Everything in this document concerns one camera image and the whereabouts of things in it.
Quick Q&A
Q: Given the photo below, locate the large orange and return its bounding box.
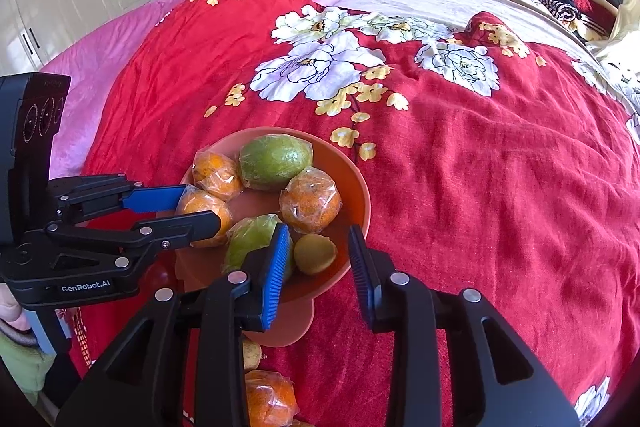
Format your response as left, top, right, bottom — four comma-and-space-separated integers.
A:
176, 185, 233, 248

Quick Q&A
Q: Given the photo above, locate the small yellow-green round fruit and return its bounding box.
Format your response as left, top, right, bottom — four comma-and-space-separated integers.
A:
294, 234, 337, 275

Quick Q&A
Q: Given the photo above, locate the small orange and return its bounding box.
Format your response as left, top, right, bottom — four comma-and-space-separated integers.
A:
245, 369, 299, 427

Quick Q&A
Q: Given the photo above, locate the small wrapped green fruit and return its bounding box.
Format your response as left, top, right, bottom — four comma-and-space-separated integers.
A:
222, 213, 281, 275

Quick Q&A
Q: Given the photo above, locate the pink plastic fruit bowl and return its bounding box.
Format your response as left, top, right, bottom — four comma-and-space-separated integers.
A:
174, 126, 373, 349

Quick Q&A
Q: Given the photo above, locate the large wrapped green fruit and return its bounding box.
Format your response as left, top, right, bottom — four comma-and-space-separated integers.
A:
238, 134, 314, 191

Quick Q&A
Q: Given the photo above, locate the pink blanket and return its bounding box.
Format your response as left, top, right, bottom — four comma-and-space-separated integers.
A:
43, 0, 338, 179

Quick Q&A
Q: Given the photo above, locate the beige bed sheet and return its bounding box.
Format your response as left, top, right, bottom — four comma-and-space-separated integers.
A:
337, 0, 599, 67

